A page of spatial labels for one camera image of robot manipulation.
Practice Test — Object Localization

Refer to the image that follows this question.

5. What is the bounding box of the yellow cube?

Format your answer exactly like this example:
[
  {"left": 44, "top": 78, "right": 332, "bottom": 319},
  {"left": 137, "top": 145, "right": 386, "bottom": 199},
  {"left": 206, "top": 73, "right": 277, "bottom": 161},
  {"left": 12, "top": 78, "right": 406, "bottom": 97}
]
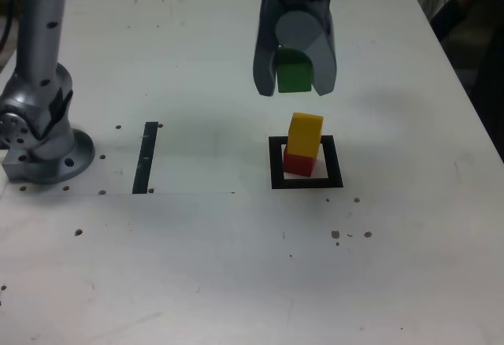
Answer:
[{"left": 287, "top": 112, "right": 324, "bottom": 159}]

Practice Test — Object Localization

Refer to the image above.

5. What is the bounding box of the black tape strip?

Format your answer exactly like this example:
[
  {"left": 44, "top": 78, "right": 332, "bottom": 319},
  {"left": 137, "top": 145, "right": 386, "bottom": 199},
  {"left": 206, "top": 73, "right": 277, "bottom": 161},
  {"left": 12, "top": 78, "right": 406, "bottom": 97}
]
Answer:
[{"left": 132, "top": 121, "right": 159, "bottom": 195}]

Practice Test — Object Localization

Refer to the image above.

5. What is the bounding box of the black tape square outline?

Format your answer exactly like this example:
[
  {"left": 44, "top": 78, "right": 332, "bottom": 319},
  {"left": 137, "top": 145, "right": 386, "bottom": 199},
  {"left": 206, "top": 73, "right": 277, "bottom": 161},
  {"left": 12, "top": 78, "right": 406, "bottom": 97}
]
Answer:
[{"left": 269, "top": 135, "right": 344, "bottom": 191}]

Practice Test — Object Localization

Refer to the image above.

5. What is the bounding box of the green cube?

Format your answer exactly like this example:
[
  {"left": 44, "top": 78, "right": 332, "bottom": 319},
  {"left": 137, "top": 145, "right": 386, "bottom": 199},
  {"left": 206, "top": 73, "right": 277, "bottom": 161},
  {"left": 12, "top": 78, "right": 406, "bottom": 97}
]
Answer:
[{"left": 274, "top": 47, "right": 313, "bottom": 94}]

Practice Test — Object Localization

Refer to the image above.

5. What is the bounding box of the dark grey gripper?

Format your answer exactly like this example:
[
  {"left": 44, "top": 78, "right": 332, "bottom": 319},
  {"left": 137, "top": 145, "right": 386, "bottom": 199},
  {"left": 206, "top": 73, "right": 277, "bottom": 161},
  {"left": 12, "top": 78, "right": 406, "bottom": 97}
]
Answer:
[{"left": 252, "top": 0, "right": 339, "bottom": 98}]

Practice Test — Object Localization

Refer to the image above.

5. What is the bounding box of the red cube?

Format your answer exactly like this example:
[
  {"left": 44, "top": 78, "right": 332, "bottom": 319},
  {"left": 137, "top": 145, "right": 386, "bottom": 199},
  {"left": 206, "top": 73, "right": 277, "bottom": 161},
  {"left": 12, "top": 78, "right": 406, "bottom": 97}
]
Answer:
[{"left": 283, "top": 151, "right": 317, "bottom": 178}]

